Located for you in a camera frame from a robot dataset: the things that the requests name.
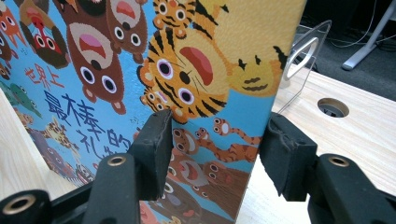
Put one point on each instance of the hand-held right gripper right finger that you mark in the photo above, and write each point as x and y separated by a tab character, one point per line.
289	158

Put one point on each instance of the clear acrylic organizer box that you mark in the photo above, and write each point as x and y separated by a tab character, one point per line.
306	53

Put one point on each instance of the colourful animal picture book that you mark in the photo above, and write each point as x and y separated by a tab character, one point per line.
130	71

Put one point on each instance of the grey metal desk leg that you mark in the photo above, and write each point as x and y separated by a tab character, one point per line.
370	40

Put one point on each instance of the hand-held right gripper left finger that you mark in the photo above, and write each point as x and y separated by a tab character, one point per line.
146	155

